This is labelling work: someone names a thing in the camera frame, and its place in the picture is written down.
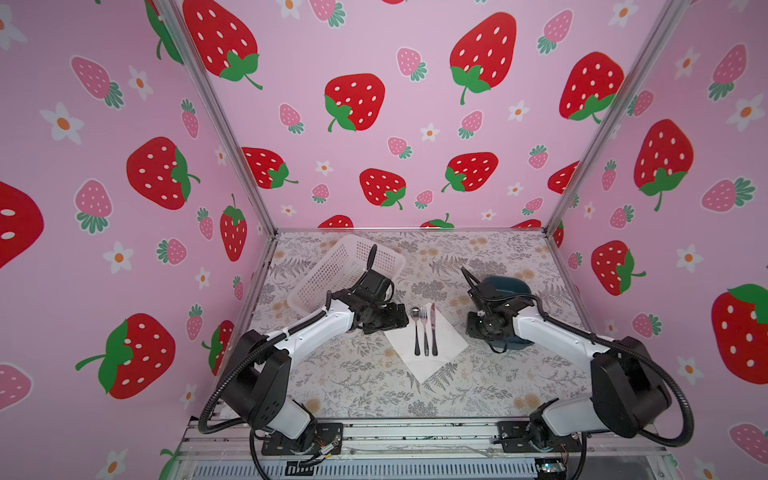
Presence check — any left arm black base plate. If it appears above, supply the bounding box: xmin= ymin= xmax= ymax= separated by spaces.
xmin=260 ymin=422 xmax=344 ymax=456

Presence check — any dark teal plastic bin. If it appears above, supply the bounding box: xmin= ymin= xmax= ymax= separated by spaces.
xmin=465 ymin=271 xmax=534 ymax=354

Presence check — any silver fork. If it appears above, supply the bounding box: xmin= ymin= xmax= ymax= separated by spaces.
xmin=419 ymin=309 xmax=430 ymax=356

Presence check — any silver spoon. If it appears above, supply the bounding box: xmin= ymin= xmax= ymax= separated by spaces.
xmin=410 ymin=307 xmax=421 ymax=356

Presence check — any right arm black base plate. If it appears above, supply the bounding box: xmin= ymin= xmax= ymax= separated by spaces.
xmin=492 ymin=420 xmax=581 ymax=454

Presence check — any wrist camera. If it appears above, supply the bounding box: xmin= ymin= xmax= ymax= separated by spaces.
xmin=358 ymin=269 xmax=392 ymax=301
xmin=468 ymin=281 xmax=498 ymax=311

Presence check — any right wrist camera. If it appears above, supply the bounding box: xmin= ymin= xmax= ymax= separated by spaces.
xmin=468 ymin=281 xmax=498 ymax=311

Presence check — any white paper napkin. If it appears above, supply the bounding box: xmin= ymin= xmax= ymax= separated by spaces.
xmin=385 ymin=302 xmax=468 ymax=383

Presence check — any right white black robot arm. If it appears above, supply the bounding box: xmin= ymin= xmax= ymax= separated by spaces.
xmin=461 ymin=268 xmax=695 ymax=451

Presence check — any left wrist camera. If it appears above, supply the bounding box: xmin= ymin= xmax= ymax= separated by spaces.
xmin=358 ymin=269 xmax=392 ymax=301

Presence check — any white plastic mesh basket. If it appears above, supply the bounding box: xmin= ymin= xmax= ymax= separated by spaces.
xmin=287 ymin=234 xmax=406 ymax=316

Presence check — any aluminium frame rail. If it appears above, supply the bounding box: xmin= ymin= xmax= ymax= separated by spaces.
xmin=167 ymin=417 xmax=683 ymax=479

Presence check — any silver table knife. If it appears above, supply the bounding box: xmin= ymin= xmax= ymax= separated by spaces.
xmin=429 ymin=303 xmax=439 ymax=356

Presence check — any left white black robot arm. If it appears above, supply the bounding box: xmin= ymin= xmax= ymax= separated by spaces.
xmin=198 ymin=246 xmax=408 ymax=452

